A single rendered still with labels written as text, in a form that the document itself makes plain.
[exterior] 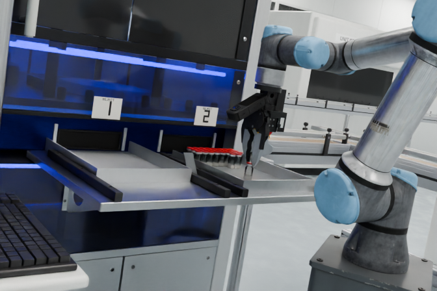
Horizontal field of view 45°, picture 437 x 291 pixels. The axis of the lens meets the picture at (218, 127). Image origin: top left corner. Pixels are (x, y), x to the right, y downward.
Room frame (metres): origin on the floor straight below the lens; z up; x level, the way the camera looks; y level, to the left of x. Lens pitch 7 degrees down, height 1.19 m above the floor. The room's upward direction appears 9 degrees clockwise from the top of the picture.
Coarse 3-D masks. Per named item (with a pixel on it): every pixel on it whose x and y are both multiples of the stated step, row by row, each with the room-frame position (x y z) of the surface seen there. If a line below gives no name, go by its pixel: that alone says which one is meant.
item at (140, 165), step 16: (48, 144) 1.41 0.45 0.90; (80, 160) 1.24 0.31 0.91; (96, 160) 1.39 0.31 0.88; (112, 160) 1.42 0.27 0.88; (128, 160) 1.45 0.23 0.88; (144, 160) 1.49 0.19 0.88; (160, 160) 1.44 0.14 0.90; (112, 176) 1.19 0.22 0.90; (128, 176) 1.21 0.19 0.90; (144, 176) 1.24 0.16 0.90; (160, 176) 1.27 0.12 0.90; (176, 176) 1.29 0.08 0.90
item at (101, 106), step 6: (96, 96) 1.42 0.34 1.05; (96, 102) 1.43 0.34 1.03; (102, 102) 1.44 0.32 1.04; (108, 102) 1.45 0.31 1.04; (114, 102) 1.46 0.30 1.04; (120, 102) 1.47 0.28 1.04; (96, 108) 1.43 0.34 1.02; (102, 108) 1.44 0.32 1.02; (108, 108) 1.45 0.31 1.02; (114, 108) 1.46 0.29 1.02; (120, 108) 1.47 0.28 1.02; (96, 114) 1.43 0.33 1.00; (102, 114) 1.44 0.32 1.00; (114, 114) 1.46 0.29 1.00
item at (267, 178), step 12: (180, 156) 1.51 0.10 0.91; (204, 168) 1.42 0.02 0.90; (216, 168) 1.38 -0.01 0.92; (228, 168) 1.57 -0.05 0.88; (240, 168) 1.60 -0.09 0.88; (264, 168) 1.60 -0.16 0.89; (276, 168) 1.56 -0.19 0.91; (228, 180) 1.33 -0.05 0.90; (240, 180) 1.29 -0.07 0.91; (252, 180) 1.30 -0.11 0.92; (264, 180) 1.32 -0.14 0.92; (276, 180) 1.35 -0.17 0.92; (288, 180) 1.37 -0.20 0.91; (300, 180) 1.40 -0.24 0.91; (312, 180) 1.43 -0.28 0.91; (252, 192) 1.30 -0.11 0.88; (264, 192) 1.33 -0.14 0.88; (276, 192) 1.35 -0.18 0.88; (288, 192) 1.38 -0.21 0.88
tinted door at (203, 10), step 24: (144, 0) 1.50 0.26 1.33; (168, 0) 1.55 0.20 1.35; (192, 0) 1.60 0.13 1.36; (216, 0) 1.65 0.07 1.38; (240, 0) 1.71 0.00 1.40; (144, 24) 1.51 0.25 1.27; (168, 24) 1.55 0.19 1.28; (192, 24) 1.61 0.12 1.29; (216, 24) 1.66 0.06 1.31; (240, 24) 1.72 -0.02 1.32; (192, 48) 1.61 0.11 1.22; (216, 48) 1.67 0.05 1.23
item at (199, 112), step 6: (198, 108) 1.63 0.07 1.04; (204, 108) 1.65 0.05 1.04; (210, 108) 1.66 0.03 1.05; (216, 108) 1.68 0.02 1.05; (198, 114) 1.64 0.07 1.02; (204, 114) 1.65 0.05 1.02; (210, 114) 1.66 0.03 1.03; (216, 114) 1.68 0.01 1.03; (198, 120) 1.64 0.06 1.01; (204, 120) 1.65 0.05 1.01; (210, 120) 1.67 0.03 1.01; (216, 120) 1.68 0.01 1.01
